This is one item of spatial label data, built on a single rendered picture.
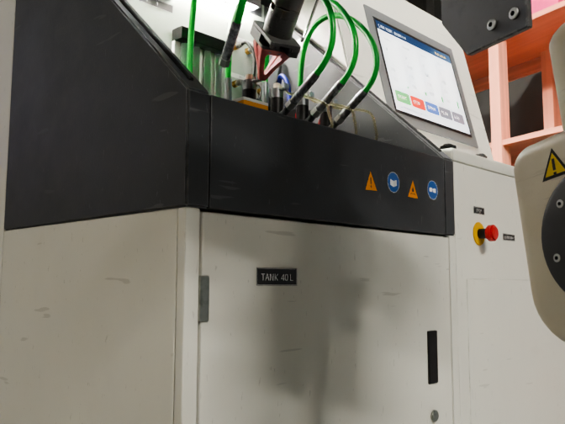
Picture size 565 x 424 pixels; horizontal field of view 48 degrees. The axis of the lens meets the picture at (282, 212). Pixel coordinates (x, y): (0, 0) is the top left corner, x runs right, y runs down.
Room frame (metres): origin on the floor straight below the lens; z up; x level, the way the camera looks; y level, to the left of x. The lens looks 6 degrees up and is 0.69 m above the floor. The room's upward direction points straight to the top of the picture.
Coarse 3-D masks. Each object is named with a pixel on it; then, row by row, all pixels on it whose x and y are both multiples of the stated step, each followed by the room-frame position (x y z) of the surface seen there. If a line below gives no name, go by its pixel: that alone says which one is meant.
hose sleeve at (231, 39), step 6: (234, 24) 1.09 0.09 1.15; (240, 24) 1.10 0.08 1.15; (234, 30) 1.10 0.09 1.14; (228, 36) 1.12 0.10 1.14; (234, 36) 1.11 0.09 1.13; (228, 42) 1.12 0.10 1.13; (234, 42) 1.12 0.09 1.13; (228, 48) 1.13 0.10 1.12; (222, 54) 1.15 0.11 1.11; (228, 54) 1.14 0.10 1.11; (228, 60) 1.15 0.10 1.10
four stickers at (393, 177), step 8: (368, 176) 1.11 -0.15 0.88; (376, 176) 1.13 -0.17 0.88; (392, 176) 1.16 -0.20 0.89; (368, 184) 1.11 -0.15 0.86; (376, 184) 1.13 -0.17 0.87; (392, 184) 1.16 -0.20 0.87; (408, 184) 1.20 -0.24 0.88; (416, 184) 1.22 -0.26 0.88; (432, 184) 1.26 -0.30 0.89; (376, 192) 1.13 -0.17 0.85; (392, 192) 1.16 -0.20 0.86; (408, 192) 1.20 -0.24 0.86; (416, 192) 1.22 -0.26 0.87; (432, 192) 1.26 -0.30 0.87
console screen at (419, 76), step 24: (384, 24) 1.71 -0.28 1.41; (384, 48) 1.67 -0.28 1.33; (408, 48) 1.77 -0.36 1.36; (432, 48) 1.89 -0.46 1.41; (384, 72) 1.64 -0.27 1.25; (408, 72) 1.73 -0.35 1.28; (432, 72) 1.84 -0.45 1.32; (456, 72) 1.96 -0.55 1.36; (408, 96) 1.69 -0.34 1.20; (432, 96) 1.80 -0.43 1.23; (456, 96) 1.91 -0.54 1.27; (408, 120) 1.66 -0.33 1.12; (432, 120) 1.76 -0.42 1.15; (456, 120) 1.87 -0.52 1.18
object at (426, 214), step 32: (224, 128) 0.87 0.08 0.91; (256, 128) 0.92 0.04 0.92; (288, 128) 0.97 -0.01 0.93; (320, 128) 1.02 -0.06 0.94; (224, 160) 0.87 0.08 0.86; (256, 160) 0.92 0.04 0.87; (288, 160) 0.97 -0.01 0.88; (320, 160) 1.02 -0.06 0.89; (352, 160) 1.08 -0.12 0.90; (384, 160) 1.15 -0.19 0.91; (416, 160) 1.22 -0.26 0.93; (224, 192) 0.87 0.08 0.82; (256, 192) 0.92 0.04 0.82; (288, 192) 0.97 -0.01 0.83; (320, 192) 1.02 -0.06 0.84; (352, 192) 1.08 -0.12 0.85; (384, 192) 1.15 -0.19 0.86; (352, 224) 1.08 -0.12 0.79; (384, 224) 1.15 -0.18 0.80; (416, 224) 1.22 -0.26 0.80
